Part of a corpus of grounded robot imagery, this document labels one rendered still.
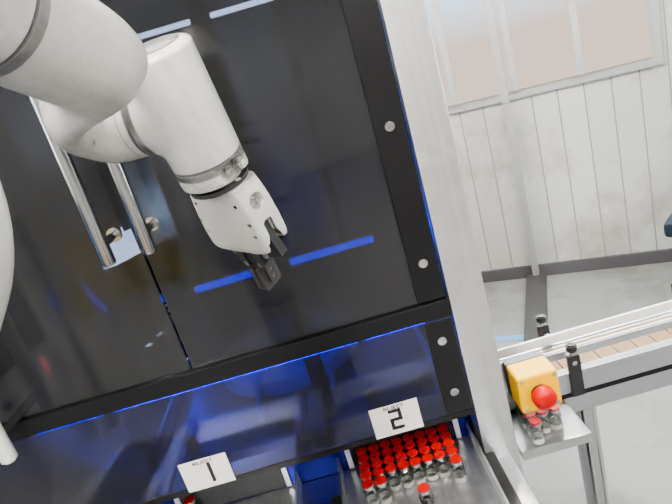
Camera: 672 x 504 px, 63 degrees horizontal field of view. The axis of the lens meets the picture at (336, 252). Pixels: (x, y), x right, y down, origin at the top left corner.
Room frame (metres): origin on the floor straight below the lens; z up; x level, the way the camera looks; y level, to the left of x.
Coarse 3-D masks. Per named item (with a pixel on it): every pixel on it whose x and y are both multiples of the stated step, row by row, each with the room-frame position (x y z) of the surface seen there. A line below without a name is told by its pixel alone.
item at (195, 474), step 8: (216, 456) 0.81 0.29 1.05; (224, 456) 0.81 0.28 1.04; (184, 464) 0.82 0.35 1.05; (192, 464) 0.82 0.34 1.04; (200, 464) 0.81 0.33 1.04; (216, 464) 0.81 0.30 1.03; (224, 464) 0.81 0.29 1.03; (184, 472) 0.82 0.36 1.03; (192, 472) 0.82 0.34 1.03; (200, 472) 0.81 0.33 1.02; (208, 472) 0.81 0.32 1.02; (216, 472) 0.81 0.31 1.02; (224, 472) 0.81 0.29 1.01; (232, 472) 0.81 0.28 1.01; (184, 480) 0.82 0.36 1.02; (192, 480) 0.82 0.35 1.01; (200, 480) 0.82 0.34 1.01; (208, 480) 0.81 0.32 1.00; (224, 480) 0.81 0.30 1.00; (232, 480) 0.81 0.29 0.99; (192, 488) 0.82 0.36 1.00; (200, 488) 0.82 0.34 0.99
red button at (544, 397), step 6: (534, 390) 0.79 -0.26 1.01; (540, 390) 0.78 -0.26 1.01; (546, 390) 0.78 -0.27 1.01; (552, 390) 0.78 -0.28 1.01; (534, 396) 0.78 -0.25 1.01; (540, 396) 0.78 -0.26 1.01; (546, 396) 0.77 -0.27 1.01; (552, 396) 0.77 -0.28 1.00; (534, 402) 0.78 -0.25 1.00; (540, 402) 0.77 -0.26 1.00; (546, 402) 0.77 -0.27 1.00; (552, 402) 0.77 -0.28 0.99; (540, 408) 0.78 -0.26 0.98; (546, 408) 0.77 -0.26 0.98
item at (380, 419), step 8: (408, 400) 0.81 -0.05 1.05; (416, 400) 0.81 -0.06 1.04; (384, 408) 0.81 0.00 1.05; (392, 408) 0.81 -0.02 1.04; (400, 408) 0.81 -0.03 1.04; (408, 408) 0.81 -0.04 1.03; (416, 408) 0.81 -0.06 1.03; (376, 416) 0.81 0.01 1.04; (384, 416) 0.81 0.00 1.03; (392, 416) 0.81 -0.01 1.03; (408, 416) 0.81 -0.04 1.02; (416, 416) 0.81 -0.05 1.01; (376, 424) 0.81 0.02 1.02; (384, 424) 0.81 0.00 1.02; (400, 424) 0.81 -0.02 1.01; (408, 424) 0.81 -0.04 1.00; (416, 424) 0.81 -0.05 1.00; (376, 432) 0.81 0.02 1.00; (384, 432) 0.81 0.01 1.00; (392, 432) 0.81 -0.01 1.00; (400, 432) 0.81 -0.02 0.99
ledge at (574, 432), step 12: (564, 408) 0.89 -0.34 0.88; (516, 420) 0.89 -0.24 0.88; (564, 420) 0.86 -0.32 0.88; (576, 420) 0.85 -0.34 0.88; (516, 432) 0.86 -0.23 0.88; (552, 432) 0.83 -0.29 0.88; (564, 432) 0.83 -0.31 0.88; (576, 432) 0.82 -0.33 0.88; (588, 432) 0.81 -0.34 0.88; (528, 444) 0.82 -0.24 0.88; (552, 444) 0.81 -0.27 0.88; (564, 444) 0.81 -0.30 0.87; (576, 444) 0.81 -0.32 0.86; (528, 456) 0.81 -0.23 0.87
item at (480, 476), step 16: (464, 448) 0.86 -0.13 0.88; (480, 448) 0.81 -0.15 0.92; (464, 464) 0.82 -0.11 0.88; (480, 464) 0.81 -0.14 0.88; (352, 480) 0.86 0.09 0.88; (448, 480) 0.79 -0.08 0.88; (480, 480) 0.77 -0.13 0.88; (496, 480) 0.72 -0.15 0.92; (352, 496) 0.82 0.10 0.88; (400, 496) 0.79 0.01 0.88; (416, 496) 0.78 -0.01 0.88; (448, 496) 0.76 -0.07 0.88; (464, 496) 0.75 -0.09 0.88; (480, 496) 0.74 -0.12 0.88; (496, 496) 0.73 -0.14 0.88
